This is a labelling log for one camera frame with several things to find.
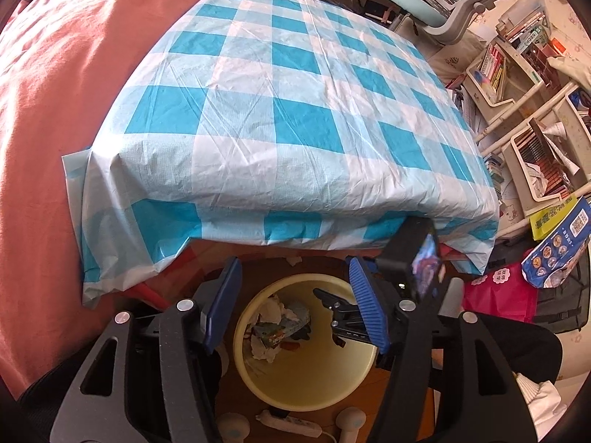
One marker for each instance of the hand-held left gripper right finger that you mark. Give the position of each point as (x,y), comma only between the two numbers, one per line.
(369,314)

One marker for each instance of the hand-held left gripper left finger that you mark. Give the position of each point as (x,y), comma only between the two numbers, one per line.
(224,307)

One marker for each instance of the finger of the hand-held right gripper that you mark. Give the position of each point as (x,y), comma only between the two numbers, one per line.
(341,320)

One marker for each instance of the clear plastic bag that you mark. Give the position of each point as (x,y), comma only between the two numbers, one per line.
(298,314)

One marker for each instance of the milk carton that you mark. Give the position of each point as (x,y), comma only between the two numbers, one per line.
(272,332)

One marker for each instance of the orange peel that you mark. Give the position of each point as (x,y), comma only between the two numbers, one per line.
(291,345)

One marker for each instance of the white tissue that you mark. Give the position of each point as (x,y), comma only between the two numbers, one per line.
(263,350)

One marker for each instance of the yellow trash bin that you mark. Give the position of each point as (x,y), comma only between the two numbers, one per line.
(304,378)

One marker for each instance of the person's right forearm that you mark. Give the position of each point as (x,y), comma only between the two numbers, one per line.
(540,401)

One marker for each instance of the white paper scrap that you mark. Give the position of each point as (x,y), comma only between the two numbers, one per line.
(293,260)

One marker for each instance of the white rounded object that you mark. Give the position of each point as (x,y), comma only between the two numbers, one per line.
(349,424)
(234,429)

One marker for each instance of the pink bag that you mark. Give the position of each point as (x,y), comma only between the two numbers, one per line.
(503,295)

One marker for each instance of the white power strip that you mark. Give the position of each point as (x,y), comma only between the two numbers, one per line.
(291,424)

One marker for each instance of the white rolling book cart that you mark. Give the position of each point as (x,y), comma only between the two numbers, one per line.
(524,175)

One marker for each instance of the yellow green booklet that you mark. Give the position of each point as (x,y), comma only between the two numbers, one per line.
(549,219)

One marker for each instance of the blue snack bag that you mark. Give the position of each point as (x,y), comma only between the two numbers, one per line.
(554,254)

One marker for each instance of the row of brown book spines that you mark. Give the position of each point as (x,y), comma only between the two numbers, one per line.
(545,161)

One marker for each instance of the black backpack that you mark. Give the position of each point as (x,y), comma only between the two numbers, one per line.
(568,304)

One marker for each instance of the blue white checked tablecloth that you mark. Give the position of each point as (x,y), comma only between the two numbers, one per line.
(277,124)

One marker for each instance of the beige tree print tote bag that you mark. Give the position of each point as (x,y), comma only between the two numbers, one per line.
(455,57)

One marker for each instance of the row of colourful books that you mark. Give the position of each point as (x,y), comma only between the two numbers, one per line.
(493,69)

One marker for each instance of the pink duvet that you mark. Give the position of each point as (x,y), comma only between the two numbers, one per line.
(55,147)

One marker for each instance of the white cloth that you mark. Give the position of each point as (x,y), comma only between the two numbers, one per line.
(570,71)

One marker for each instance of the grey blue office chair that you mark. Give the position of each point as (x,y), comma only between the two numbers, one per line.
(415,4)

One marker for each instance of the pile of books and boxes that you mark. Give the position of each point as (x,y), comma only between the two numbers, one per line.
(526,32)

